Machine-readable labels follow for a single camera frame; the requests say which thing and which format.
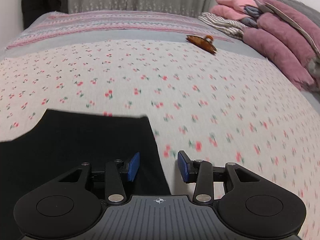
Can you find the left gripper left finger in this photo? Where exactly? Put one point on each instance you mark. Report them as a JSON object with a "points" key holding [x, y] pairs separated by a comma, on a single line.
{"points": [[118, 173]]}

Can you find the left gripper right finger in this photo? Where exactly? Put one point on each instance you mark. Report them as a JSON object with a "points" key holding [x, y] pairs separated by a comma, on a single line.
{"points": [[199, 172]]}

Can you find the black pants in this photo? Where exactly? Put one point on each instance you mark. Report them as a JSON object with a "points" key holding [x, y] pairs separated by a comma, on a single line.
{"points": [[61, 141]]}

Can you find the cherry print bed sheet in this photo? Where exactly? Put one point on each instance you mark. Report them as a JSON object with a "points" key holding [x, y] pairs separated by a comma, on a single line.
{"points": [[223, 107]]}

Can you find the brown hair claw clip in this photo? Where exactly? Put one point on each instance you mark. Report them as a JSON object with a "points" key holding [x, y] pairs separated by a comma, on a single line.
{"points": [[205, 43]]}

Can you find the striped folded garment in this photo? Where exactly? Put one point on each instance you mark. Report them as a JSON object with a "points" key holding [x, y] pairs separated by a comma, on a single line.
{"points": [[231, 28]]}

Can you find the mauve folded quilt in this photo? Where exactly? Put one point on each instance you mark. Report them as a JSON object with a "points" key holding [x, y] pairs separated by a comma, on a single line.
{"points": [[288, 35]]}

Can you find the pink folded garment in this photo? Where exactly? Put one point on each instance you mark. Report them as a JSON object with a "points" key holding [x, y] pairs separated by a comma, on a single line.
{"points": [[233, 9]]}

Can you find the blue-grey folded garment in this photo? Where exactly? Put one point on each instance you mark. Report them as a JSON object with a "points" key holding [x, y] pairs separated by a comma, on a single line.
{"points": [[252, 15]]}

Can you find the pink striped blanket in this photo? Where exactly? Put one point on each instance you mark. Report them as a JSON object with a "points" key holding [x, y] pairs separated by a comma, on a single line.
{"points": [[55, 24]]}

